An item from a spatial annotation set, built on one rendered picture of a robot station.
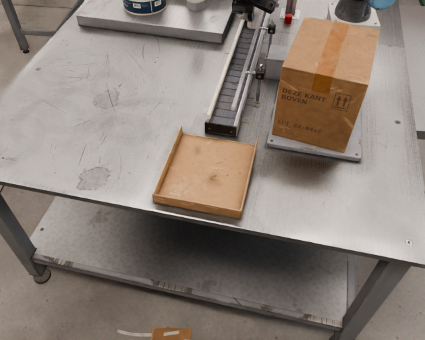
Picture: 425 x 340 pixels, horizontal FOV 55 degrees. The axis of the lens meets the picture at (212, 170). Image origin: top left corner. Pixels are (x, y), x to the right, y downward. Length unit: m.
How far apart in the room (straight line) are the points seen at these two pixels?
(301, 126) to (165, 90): 0.55
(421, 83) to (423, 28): 0.42
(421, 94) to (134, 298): 1.48
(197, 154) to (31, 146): 0.55
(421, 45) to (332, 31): 0.71
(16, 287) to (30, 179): 0.90
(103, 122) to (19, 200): 1.11
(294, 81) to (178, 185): 0.46
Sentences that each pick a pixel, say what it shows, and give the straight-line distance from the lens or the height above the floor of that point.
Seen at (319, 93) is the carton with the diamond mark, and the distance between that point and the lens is 1.23.
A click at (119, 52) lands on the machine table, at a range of 1.82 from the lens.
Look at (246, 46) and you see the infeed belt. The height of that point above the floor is 0.88.
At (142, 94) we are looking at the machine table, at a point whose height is 0.83.
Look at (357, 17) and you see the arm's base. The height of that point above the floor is 0.93.
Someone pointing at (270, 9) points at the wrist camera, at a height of 1.03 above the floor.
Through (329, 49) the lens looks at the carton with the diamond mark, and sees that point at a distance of 1.31.
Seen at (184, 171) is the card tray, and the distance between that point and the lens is 1.28.
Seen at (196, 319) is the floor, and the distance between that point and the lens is 1.93.
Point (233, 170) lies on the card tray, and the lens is 1.28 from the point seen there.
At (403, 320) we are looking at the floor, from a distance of 2.10.
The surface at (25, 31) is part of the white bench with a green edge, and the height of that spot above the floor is 0.19.
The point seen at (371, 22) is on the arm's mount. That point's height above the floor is 0.91.
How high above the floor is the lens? 1.80
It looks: 49 degrees down
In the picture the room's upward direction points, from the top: straight up
